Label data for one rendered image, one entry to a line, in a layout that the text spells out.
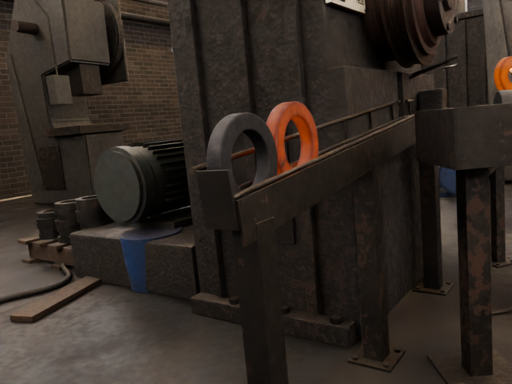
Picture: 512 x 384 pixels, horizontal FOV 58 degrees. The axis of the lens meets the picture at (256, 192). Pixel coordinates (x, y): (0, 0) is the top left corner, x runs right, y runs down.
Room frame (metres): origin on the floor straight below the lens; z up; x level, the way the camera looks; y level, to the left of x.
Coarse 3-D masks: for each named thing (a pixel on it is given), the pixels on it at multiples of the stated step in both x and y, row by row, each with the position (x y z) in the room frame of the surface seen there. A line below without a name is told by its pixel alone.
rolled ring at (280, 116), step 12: (276, 108) 1.00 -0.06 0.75; (288, 108) 0.99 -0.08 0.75; (300, 108) 1.03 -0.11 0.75; (276, 120) 0.96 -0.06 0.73; (288, 120) 0.99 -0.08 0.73; (300, 120) 1.05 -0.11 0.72; (312, 120) 1.08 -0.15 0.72; (276, 132) 0.95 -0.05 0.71; (300, 132) 1.08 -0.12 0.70; (312, 132) 1.07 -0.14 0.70; (276, 144) 0.95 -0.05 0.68; (312, 144) 1.07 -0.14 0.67; (300, 156) 1.08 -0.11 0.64; (312, 156) 1.07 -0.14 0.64; (288, 168) 0.98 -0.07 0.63
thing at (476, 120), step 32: (416, 128) 1.27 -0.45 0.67; (448, 128) 1.06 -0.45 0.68; (480, 128) 1.02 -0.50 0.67; (448, 160) 1.06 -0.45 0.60; (480, 160) 1.02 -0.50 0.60; (480, 192) 1.14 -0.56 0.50; (480, 224) 1.14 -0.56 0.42; (480, 256) 1.14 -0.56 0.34; (480, 288) 1.14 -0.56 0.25; (480, 320) 1.14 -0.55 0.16; (480, 352) 1.14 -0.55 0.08
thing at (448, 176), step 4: (440, 168) 3.58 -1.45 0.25; (444, 168) 3.56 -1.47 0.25; (448, 168) 3.55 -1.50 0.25; (440, 172) 3.56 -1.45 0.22; (444, 172) 3.56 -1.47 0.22; (448, 172) 3.55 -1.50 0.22; (452, 172) 3.54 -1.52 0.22; (440, 176) 3.57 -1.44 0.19; (444, 176) 3.56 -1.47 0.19; (448, 176) 3.55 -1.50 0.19; (452, 176) 3.54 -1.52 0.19; (440, 180) 3.57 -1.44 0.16; (444, 180) 3.56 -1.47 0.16; (448, 180) 3.55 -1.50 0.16; (452, 180) 3.54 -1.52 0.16; (440, 184) 3.58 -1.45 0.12; (444, 184) 3.56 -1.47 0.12; (448, 184) 3.55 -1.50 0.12; (452, 184) 3.54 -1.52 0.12; (440, 188) 3.88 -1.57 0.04; (444, 188) 3.58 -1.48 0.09; (448, 188) 3.55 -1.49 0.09; (452, 188) 3.54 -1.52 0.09; (440, 192) 3.70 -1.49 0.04; (444, 192) 3.69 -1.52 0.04; (448, 192) 3.68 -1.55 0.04; (452, 192) 3.56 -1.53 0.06; (440, 196) 3.69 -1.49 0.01; (444, 196) 3.68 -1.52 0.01; (448, 196) 3.68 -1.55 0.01; (452, 196) 3.67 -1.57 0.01
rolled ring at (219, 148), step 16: (224, 128) 0.82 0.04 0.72; (240, 128) 0.85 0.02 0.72; (256, 128) 0.89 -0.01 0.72; (208, 144) 0.82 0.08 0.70; (224, 144) 0.81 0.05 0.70; (256, 144) 0.92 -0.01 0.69; (272, 144) 0.93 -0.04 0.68; (208, 160) 0.81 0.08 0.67; (224, 160) 0.80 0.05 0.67; (272, 160) 0.93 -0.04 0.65; (256, 176) 0.92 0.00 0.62; (272, 176) 0.92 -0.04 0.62
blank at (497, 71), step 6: (504, 60) 1.92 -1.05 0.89; (510, 60) 1.93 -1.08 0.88; (498, 66) 1.92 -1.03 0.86; (504, 66) 1.91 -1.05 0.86; (510, 66) 1.92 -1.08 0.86; (498, 72) 1.91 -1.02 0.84; (504, 72) 1.91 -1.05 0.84; (498, 78) 1.91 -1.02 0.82; (504, 78) 1.91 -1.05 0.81; (498, 84) 1.92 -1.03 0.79; (504, 84) 1.91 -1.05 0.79; (510, 84) 1.92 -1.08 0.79; (498, 90) 1.94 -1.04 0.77
